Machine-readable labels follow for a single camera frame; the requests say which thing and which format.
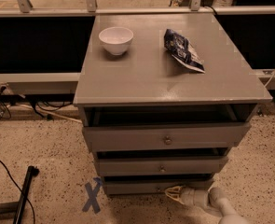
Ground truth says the blue tape X mark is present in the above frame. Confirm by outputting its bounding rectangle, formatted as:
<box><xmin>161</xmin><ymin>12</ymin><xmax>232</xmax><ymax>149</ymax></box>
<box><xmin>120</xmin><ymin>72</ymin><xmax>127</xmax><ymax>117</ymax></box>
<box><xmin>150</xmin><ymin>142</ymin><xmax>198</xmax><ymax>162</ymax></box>
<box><xmin>82</xmin><ymin>177</ymin><xmax>103</xmax><ymax>214</ymax></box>

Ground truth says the bundle of cables under rail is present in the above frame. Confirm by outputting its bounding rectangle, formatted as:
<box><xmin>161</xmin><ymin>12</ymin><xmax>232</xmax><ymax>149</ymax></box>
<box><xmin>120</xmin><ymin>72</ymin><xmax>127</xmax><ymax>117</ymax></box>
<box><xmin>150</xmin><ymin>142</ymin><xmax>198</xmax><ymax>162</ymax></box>
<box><xmin>0</xmin><ymin>84</ymin><xmax>82</xmax><ymax>124</ymax></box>

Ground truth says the grey metal railing frame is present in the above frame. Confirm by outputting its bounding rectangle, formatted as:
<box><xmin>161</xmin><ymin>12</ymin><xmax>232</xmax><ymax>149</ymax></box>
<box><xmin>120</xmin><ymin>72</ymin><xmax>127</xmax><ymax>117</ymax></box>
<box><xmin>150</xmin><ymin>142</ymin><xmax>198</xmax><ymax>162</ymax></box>
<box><xmin>0</xmin><ymin>0</ymin><xmax>275</xmax><ymax>97</ymax></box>

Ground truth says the grey wooden drawer cabinet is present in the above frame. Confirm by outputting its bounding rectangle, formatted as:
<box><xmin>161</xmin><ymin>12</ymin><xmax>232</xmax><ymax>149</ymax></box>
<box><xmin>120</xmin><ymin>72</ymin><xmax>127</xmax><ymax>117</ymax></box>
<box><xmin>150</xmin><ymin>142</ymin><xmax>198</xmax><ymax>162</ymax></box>
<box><xmin>74</xmin><ymin>14</ymin><xmax>271</xmax><ymax>195</ymax></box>

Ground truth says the black floor cable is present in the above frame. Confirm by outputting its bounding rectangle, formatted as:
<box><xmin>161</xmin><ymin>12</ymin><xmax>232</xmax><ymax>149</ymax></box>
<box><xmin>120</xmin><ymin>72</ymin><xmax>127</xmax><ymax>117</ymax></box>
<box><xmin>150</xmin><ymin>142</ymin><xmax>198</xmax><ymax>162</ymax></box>
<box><xmin>0</xmin><ymin>150</ymin><xmax>36</xmax><ymax>224</ymax></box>

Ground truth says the grey top drawer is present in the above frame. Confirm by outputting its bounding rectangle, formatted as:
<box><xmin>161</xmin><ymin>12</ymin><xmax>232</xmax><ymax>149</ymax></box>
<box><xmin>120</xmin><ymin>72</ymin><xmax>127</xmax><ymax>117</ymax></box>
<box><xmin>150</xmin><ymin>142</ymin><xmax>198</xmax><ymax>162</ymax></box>
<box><xmin>83</xmin><ymin>105</ymin><xmax>250</xmax><ymax>152</ymax></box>

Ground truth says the grey middle drawer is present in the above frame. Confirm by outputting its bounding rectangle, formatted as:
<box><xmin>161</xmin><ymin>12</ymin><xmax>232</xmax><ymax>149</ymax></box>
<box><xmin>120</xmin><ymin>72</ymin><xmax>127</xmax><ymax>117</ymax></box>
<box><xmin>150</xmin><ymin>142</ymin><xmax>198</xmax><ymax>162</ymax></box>
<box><xmin>96</xmin><ymin>148</ymin><xmax>227</xmax><ymax>176</ymax></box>

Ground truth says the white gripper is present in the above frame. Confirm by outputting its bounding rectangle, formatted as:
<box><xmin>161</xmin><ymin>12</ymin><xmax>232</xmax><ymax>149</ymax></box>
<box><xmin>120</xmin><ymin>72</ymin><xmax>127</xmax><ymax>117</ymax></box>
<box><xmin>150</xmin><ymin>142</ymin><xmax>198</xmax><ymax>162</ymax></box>
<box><xmin>165</xmin><ymin>186</ymin><xmax>209</xmax><ymax>208</ymax></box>

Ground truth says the blue white snack bag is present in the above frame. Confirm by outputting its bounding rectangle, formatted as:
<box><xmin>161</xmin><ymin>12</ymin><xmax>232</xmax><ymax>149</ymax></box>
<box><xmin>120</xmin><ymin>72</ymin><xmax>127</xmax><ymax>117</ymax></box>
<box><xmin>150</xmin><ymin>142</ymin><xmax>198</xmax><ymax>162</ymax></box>
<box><xmin>164</xmin><ymin>29</ymin><xmax>205</xmax><ymax>73</ymax></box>

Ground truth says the white ceramic bowl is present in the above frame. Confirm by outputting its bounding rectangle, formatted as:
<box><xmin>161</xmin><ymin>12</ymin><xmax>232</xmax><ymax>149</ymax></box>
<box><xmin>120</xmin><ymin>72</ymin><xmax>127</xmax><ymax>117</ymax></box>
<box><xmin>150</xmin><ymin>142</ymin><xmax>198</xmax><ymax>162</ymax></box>
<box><xmin>99</xmin><ymin>27</ymin><xmax>134</xmax><ymax>55</ymax></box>

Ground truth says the grey drawer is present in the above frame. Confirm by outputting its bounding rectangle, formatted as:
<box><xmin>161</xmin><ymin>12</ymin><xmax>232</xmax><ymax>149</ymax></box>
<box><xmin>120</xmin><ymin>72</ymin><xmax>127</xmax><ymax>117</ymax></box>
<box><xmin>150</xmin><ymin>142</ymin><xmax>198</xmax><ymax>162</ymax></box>
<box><xmin>96</xmin><ymin>148</ymin><xmax>227</xmax><ymax>176</ymax></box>
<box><xmin>83</xmin><ymin>105</ymin><xmax>250</xmax><ymax>152</ymax></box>
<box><xmin>103</xmin><ymin>174</ymin><xmax>213</xmax><ymax>195</ymax></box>

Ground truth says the black metal stand leg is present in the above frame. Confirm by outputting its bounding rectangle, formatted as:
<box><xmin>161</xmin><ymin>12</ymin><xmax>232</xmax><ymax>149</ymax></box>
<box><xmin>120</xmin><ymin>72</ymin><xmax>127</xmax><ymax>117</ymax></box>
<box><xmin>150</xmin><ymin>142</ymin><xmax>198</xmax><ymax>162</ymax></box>
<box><xmin>13</xmin><ymin>166</ymin><xmax>39</xmax><ymax>224</ymax></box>

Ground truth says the grey bottom drawer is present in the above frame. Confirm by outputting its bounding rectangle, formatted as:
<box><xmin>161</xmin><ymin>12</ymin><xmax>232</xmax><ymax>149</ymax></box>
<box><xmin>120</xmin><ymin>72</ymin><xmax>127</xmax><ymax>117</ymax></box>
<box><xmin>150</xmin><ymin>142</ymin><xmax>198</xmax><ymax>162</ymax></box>
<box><xmin>103</xmin><ymin>174</ymin><xmax>213</xmax><ymax>195</ymax></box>

